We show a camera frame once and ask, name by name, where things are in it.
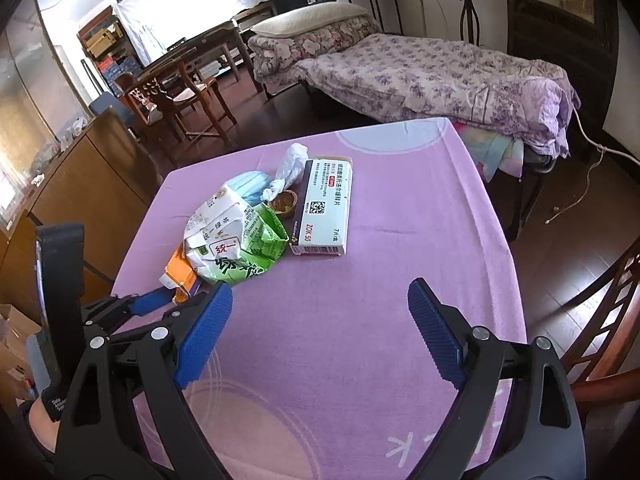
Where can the blue chair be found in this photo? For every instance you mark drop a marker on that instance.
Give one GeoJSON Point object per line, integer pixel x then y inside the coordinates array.
{"type": "Point", "coordinates": [107, 107]}

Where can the dark wooden chair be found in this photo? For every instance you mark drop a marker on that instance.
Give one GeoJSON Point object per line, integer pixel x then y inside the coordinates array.
{"type": "Point", "coordinates": [610, 340]}

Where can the white medicine box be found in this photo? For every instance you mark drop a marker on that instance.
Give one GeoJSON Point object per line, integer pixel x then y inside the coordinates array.
{"type": "Point", "coordinates": [322, 200]}

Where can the white curtain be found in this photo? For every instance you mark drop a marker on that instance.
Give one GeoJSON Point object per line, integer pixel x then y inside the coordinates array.
{"type": "Point", "coordinates": [200, 5]}

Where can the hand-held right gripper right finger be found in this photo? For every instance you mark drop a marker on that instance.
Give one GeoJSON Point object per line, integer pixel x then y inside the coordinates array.
{"type": "Point", "coordinates": [435, 332]}

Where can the dark metal coat rack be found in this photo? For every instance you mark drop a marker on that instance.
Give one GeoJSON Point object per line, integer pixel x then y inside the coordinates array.
{"type": "Point", "coordinates": [471, 20]}

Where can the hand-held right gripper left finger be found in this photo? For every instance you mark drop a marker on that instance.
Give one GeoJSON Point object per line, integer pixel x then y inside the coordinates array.
{"type": "Point", "coordinates": [205, 330]}

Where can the carved wooden armchair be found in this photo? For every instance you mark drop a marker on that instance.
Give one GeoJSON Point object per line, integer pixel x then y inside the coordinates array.
{"type": "Point", "coordinates": [150, 95]}

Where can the white green tea carton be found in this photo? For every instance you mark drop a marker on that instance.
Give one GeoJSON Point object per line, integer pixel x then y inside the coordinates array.
{"type": "Point", "coordinates": [225, 240]}

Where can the cream pillow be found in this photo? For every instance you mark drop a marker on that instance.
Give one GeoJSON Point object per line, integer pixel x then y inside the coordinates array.
{"type": "Point", "coordinates": [305, 17]}

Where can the small brown paper cup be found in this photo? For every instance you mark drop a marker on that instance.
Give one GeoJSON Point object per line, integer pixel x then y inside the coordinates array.
{"type": "Point", "coordinates": [282, 204]}

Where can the shelf with boxes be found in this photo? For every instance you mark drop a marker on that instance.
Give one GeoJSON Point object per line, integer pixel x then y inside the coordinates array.
{"type": "Point", "coordinates": [105, 40]}

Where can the purple quilt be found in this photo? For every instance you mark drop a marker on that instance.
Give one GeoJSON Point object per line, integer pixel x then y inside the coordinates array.
{"type": "Point", "coordinates": [535, 115]}

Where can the white plastic bag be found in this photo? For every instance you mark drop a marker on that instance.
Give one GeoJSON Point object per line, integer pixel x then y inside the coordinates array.
{"type": "Point", "coordinates": [292, 160]}

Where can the orange packet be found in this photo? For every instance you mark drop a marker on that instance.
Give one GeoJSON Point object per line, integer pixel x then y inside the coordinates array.
{"type": "Point", "coordinates": [180, 270]}

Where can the pink tablecloth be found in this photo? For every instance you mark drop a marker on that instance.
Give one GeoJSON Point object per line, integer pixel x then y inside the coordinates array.
{"type": "Point", "coordinates": [380, 240]}

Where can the wooden table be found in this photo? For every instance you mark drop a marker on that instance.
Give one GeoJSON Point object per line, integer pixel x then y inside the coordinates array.
{"type": "Point", "coordinates": [215, 40]}

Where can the blue face mask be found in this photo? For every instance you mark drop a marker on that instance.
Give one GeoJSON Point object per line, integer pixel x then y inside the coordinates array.
{"type": "Point", "coordinates": [250, 185]}

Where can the light wooden cabinet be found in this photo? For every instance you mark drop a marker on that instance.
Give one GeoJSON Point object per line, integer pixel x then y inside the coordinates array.
{"type": "Point", "coordinates": [90, 185]}

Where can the bed with floral sheet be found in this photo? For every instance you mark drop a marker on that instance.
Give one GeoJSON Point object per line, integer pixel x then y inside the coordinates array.
{"type": "Point", "coordinates": [410, 75]}

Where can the person's left forearm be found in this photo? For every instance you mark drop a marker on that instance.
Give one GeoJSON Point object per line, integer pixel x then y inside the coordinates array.
{"type": "Point", "coordinates": [40, 430]}

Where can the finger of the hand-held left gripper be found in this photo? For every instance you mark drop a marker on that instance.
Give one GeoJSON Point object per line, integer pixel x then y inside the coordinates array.
{"type": "Point", "coordinates": [150, 301]}

